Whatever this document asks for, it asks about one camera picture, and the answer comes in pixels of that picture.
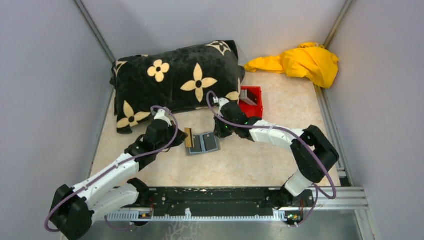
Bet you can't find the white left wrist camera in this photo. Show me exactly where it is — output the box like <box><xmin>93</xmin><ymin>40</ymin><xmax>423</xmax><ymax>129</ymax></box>
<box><xmin>154</xmin><ymin>108</ymin><xmax>172</xmax><ymax>127</ymax></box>

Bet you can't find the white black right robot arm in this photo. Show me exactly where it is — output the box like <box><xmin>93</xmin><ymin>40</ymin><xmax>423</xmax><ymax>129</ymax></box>
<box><xmin>213</xmin><ymin>98</ymin><xmax>340</xmax><ymax>206</ymax></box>

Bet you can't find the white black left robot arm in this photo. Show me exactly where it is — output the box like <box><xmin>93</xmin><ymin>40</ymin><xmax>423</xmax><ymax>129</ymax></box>
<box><xmin>44</xmin><ymin>120</ymin><xmax>188</xmax><ymax>240</ymax></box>

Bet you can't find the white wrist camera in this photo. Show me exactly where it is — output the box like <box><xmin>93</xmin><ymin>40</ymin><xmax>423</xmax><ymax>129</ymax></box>
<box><xmin>213</xmin><ymin>97</ymin><xmax>230</xmax><ymax>111</ymax></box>
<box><xmin>154</xmin><ymin>108</ymin><xmax>172</xmax><ymax>127</ymax></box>

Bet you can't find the stack of credit cards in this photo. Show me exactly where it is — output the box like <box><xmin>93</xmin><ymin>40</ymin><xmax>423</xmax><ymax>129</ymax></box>
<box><xmin>239</xmin><ymin>89</ymin><xmax>258</xmax><ymax>106</ymax></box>

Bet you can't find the yellow cloth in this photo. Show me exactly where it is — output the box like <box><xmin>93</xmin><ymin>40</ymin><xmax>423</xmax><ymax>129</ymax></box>
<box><xmin>244</xmin><ymin>42</ymin><xmax>340</xmax><ymax>89</ymax></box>

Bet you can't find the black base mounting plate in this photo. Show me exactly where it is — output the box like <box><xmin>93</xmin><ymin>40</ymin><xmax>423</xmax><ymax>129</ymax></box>
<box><xmin>131</xmin><ymin>187</ymin><xmax>315</xmax><ymax>217</ymax></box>

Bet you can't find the red plastic bin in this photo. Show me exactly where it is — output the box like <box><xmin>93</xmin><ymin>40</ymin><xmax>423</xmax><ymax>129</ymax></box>
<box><xmin>238</xmin><ymin>86</ymin><xmax>264</xmax><ymax>118</ymax></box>

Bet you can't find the gold credit card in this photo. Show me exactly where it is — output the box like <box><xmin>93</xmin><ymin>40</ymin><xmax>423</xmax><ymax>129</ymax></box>
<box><xmin>184</xmin><ymin>127</ymin><xmax>194</xmax><ymax>148</ymax></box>

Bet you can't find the black credit card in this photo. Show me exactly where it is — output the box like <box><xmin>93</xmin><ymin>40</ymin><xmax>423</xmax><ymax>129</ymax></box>
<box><xmin>190</xmin><ymin>135</ymin><xmax>203</xmax><ymax>154</ymax></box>

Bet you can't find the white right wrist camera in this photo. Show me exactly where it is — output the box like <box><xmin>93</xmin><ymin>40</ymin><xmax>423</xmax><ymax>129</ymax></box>
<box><xmin>213</xmin><ymin>97</ymin><xmax>230</xmax><ymax>111</ymax></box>

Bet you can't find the grey leather card holder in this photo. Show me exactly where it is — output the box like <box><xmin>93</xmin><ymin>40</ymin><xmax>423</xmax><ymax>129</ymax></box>
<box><xmin>186</xmin><ymin>132</ymin><xmax>221</xmax><ymax>156</ymax></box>

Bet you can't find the black floral pillow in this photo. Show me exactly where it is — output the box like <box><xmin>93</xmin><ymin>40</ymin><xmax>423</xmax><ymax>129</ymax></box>
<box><xmin>110</xmin><ymin>40</ymin><xmax>246</xmax><ymax>135</ymax></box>

